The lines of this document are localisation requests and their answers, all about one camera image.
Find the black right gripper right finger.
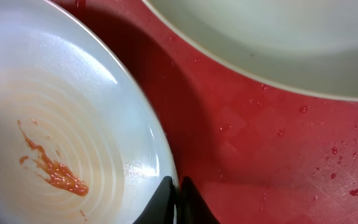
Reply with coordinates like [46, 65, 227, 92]
[178, 177, 219, 224]

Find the light blue plate top right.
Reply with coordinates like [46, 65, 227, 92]
[144, 0, 358, 101]

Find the red serving tray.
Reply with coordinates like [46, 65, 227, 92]
[60, 0, 358, 223]

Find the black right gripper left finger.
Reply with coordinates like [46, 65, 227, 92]
[134, 176, 175, 224]

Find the light blue plate bottom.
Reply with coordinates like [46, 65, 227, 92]
[0, 1, 178, 223]

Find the light blue plate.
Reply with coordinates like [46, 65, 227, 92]
[144, 0, 358, 101]
[0, 1, 178, 223]

